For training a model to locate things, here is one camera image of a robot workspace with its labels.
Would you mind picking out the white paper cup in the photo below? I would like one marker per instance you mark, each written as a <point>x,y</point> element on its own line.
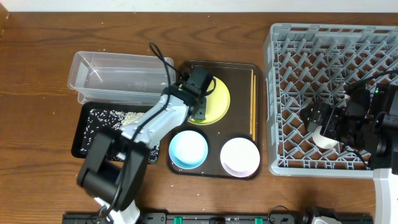
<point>321,141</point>

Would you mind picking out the right wooden chopstick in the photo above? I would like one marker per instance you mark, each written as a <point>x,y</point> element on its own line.
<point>254,110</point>

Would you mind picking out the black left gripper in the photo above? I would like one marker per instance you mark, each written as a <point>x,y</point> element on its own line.
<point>203,115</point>

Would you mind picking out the left wooden chopstick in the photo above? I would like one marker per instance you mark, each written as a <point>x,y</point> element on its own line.
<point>251,103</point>

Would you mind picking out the grey dishwasher rack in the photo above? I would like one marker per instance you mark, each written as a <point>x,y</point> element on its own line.
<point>307,63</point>

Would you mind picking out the black rail with green clips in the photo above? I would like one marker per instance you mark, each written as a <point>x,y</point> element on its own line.
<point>276,216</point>

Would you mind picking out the clear plastic bin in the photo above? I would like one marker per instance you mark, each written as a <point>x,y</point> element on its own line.
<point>118,78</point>

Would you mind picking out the black waste tray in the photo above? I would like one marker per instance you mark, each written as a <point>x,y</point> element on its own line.
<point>84,116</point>

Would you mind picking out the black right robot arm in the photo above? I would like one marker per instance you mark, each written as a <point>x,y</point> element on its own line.
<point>367,123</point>

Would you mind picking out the light blue bowl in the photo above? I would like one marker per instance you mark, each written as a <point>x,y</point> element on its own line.
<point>188,149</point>

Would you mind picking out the yellow green snack wrapper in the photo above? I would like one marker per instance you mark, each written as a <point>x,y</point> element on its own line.
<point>198,118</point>

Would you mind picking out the dark brown serving tray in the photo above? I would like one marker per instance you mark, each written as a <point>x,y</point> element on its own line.
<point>235,124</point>

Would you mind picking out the leftover rice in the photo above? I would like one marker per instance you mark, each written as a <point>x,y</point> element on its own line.
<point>98,119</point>

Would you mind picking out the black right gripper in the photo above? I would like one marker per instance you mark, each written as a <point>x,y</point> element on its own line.
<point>334,115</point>

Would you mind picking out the yellow plate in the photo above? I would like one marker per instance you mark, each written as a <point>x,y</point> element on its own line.
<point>217,104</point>

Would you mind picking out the wooden chopstick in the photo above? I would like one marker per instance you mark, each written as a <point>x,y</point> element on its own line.
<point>251,103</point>
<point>254,110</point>

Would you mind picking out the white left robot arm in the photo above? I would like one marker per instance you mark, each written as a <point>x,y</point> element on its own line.
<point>114,169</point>

